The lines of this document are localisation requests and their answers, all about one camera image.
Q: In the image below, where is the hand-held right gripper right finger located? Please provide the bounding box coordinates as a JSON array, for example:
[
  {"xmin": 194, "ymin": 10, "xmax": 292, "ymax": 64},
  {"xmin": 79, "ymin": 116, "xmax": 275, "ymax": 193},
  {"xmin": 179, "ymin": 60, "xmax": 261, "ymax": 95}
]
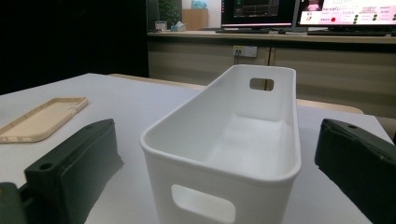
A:
[{"xmin": 314, "ymin": 118, "xmax": 396, "ymax": 224}]

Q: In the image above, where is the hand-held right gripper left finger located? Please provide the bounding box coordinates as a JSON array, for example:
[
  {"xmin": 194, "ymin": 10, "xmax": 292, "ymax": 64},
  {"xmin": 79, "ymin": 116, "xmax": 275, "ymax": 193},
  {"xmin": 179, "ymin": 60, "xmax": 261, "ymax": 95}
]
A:
[{"xmin": 23, "ymin": 119, "xmax": 124, "ymax": 224}]

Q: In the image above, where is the beige phone case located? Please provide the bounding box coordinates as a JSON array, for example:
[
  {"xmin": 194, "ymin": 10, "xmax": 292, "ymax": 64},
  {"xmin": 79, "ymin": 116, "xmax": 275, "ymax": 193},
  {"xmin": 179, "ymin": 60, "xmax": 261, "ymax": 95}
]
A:
[{"xmin": 0, "ymin": 96, "xmax": 90, "ymax": 144}]

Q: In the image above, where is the white plastic storage basket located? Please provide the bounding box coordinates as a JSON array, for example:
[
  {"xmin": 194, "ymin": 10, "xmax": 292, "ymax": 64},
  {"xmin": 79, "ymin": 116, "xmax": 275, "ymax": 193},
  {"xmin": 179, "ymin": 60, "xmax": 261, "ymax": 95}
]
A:
[{"xmin": 139, "ymin": 63, "xmax": 303, "ymax": 224}]

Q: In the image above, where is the black keyboard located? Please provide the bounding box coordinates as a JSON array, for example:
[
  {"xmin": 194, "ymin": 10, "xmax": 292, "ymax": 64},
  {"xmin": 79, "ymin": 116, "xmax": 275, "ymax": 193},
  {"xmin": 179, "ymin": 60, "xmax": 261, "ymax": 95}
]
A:
[
  {"xmin": 215, "ymin": 28, "xmax": 271, "ymax": 35},
  {"xmin": 307, "ymin": 29, "xmax": 389, "ymax": 37}
]

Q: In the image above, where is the black curtain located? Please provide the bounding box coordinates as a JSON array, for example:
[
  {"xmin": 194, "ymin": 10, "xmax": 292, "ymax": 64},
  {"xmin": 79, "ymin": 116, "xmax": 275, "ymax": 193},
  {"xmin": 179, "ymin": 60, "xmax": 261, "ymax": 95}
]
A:
[{"xmin": 0, "ymin": 0, "xmax": 149, "ymax": 96}]

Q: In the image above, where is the monitor with bright screen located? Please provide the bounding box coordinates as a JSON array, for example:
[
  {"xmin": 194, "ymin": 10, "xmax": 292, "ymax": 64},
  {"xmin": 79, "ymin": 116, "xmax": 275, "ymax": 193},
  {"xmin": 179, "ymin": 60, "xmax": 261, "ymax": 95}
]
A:
[{"xmin": 297, "ymin": 0, "xmax": 396, "ymax": 28}]

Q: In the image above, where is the teal tissue box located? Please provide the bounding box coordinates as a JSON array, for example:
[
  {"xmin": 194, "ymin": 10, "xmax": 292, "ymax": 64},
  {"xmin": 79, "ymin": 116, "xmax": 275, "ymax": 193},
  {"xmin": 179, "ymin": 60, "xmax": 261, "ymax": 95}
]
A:
[{"xmin": 170, "ymin": 21, "xmax": 187, "ymax": 33}]

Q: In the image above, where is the wooden cabinet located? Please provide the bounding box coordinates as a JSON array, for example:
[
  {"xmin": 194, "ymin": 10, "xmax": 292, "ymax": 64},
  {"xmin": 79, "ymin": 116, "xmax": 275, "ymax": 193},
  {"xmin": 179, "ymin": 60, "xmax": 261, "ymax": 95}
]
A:
[{"xmin": 181, "ymin": 8, "xmax": 209, "ymax": 32}]

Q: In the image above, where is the teal bundle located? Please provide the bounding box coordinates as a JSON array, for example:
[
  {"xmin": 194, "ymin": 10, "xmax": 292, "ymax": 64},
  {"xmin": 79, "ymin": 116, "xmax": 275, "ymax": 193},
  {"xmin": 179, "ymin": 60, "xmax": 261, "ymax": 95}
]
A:
[{"xmin": 190, "ymin": 0, "xmax": 208, "ymax": 10}]

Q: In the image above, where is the white wall socket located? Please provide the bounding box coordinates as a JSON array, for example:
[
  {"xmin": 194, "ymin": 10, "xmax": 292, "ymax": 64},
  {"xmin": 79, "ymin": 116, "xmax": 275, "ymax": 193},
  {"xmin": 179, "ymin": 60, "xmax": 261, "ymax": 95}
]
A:
[{"xmin": 233, "ymin": 45, "xmax": 258, "ymax": 59}]

